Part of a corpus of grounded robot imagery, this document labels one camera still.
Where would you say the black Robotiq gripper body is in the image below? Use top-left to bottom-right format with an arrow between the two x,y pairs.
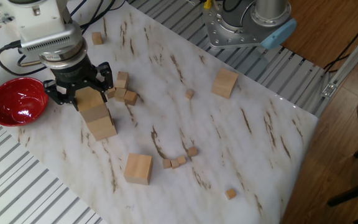
50,55 -> 101,94

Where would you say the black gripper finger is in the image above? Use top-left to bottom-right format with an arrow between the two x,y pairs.
95,61 -> 114,94
42,79 -> 78,112

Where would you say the large wooden cube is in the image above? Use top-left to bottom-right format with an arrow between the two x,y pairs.
87,115 -> 118,142
123,152 -> 154,186
74,86 -> 105,113
79,103 -> 111,124
211,67 -> 239,100

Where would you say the red bowl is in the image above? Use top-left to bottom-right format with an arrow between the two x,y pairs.
0,77 -> 50,128

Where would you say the marble pattern board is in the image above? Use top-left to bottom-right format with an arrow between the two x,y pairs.
0,1 -> 319,224

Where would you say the black stand leg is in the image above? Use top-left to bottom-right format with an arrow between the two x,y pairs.
326,136 -> 358,224

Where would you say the silver wrist camera bar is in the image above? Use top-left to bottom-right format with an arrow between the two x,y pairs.
19,21 -> 84,57

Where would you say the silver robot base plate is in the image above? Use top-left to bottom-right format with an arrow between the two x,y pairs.
202,0 -> 291,50

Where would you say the black base cable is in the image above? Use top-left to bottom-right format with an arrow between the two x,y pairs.
222,0 -> 257,14

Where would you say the aluminium frame profile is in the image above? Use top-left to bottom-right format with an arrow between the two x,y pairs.
314,18 -> 358,118

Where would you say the black floor cable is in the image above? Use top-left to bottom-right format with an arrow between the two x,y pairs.
323,11 -> 358,74

